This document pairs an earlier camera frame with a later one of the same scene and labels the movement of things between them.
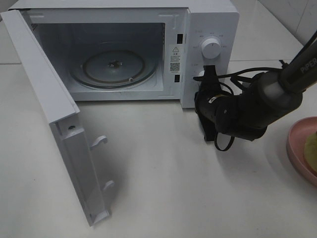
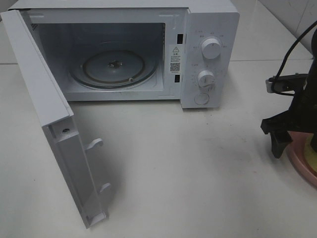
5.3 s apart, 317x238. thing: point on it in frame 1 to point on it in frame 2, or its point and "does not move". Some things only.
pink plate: [299, 133] does not move
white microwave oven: [136, 50] does not move
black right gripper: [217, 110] to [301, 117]
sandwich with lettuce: [310, 150] does not move
